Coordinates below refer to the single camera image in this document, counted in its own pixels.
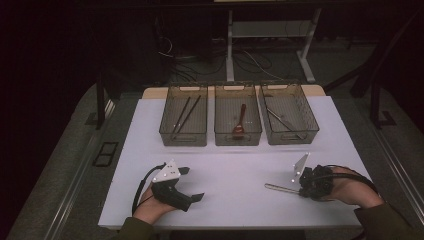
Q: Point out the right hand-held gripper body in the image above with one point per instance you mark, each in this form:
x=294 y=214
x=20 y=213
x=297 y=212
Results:
x=316 y=183

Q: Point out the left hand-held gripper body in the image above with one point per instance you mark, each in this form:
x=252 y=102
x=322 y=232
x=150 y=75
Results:
x=166 y=173

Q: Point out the black chopstick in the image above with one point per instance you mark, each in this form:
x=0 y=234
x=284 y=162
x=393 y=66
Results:
x=189 y=111
x=181 y=115

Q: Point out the transparent brown plastic basket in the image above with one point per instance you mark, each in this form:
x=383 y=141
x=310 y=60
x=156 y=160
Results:
x=226 y=116
x=296 y=110
x=184 y=106

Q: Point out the brown wooden spoon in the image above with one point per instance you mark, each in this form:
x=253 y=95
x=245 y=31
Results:
x=238 y=128

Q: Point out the person's right hand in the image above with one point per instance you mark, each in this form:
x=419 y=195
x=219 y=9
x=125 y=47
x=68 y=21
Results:
x=353 y=190

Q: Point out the person's left hand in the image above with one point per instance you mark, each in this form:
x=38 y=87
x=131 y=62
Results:
x=150 y=210

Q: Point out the white table mat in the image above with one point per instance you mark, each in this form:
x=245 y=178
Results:
x=240 y=166

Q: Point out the black metal stand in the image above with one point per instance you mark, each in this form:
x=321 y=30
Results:
x=375 y=103
x=100 y=100

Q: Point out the black diagonal strut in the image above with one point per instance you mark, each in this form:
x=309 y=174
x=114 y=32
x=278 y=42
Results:
x=386 y=53

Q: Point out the metal floor rail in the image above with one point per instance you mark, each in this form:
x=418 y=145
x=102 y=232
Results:
x=400 y=163
x=71 y=196

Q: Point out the white metal desk frame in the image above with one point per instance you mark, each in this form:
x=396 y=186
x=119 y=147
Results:
x=266 y=29

